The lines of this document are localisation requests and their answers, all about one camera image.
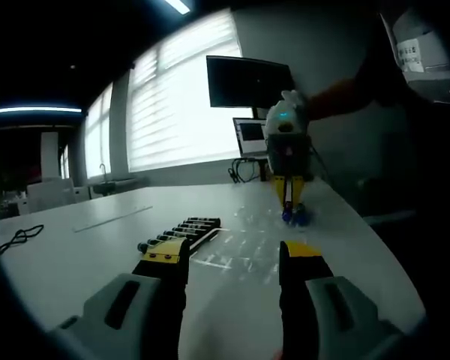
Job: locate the brown medicine bottle blue cap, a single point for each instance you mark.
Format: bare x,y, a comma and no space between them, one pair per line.
302,218
288,216

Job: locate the black monitor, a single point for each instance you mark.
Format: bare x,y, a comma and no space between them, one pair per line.
247,82

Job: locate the narrow white window blind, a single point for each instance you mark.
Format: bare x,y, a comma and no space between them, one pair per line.
97,138

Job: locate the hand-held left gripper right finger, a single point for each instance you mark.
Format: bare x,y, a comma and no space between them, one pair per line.
296,300

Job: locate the black monitor stand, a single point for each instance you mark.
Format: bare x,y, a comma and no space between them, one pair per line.
258,113

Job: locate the open laptop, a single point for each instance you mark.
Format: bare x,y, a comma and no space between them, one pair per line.
251,135

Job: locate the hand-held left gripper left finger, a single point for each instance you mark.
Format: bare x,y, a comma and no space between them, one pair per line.
165,300

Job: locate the clear plastic box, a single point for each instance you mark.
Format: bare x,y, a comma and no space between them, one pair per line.
247,247

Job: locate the wide white window blind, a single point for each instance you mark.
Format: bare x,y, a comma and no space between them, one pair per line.
187,105

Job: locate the long ceiling light strip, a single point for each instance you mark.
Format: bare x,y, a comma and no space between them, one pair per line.
178,5
33,110

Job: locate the dark sink counter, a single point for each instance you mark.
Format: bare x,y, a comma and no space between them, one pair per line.
116,186

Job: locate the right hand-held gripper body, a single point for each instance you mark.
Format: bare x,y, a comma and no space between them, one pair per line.
288,150

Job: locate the white worn chest device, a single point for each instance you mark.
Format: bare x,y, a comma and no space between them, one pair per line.
427,45

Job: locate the white office furniture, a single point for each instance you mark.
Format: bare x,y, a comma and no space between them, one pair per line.
52,195

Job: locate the row of brown medicine bottles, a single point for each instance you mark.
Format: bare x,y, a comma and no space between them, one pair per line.
195,227

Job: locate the person's black shirt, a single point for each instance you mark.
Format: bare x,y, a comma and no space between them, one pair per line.
435,206

